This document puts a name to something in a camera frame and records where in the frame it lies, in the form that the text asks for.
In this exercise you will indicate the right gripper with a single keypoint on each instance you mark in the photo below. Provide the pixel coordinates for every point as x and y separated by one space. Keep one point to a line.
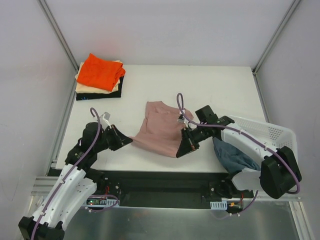
188 138

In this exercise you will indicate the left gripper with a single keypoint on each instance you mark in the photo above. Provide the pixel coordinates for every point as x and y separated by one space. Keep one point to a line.
113 138

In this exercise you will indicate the pink t shirt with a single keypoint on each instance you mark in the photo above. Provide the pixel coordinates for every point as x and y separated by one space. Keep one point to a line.
160 131

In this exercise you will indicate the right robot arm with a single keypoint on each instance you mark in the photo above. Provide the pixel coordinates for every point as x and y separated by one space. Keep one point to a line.
279 174

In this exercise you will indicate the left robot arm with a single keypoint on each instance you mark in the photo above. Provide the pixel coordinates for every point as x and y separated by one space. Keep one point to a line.
77 181

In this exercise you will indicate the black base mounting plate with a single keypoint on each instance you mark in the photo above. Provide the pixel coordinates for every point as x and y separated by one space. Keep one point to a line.
179 190

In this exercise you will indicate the blue grey t shirt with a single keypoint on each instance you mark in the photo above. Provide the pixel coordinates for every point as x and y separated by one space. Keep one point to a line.
232 159

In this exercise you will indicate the black folded t shirt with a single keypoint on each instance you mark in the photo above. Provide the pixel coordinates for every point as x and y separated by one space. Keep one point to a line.
94 96

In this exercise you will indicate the cream folded t shirt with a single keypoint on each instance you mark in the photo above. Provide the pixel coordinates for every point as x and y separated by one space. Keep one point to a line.
83 89

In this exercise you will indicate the orange folded t shirt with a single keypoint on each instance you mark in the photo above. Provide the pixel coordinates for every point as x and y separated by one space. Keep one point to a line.
99 73

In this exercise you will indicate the white plastic laundry basket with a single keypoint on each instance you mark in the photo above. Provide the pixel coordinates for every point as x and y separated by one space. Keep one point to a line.
253 136

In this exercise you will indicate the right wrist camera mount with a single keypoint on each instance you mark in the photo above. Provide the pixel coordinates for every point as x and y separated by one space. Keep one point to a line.
181 119

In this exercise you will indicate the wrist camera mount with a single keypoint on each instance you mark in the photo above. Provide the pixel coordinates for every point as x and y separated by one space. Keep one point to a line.
104 120
181 119

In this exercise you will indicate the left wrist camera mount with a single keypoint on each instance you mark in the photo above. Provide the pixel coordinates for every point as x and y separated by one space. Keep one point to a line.
104 120

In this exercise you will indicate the left white cable duct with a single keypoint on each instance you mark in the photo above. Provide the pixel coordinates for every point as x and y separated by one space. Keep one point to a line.
101 202

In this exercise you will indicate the white cable duct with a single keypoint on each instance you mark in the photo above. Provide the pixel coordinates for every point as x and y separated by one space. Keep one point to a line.
101 202
219 205

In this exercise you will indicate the right white cable duct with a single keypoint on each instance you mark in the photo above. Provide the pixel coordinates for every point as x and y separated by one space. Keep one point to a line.
219 205

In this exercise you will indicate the aluminium front rail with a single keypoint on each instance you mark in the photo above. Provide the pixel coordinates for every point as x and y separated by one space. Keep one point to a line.
43 185

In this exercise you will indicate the right aluminium frame post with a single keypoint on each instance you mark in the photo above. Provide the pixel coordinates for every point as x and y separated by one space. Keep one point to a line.
276 35

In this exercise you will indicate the aluminium frame post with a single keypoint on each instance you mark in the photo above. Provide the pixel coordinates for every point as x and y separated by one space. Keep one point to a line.
276 35
57 31

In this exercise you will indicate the left aluminium frame post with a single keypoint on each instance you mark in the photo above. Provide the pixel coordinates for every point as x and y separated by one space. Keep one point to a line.
57 31

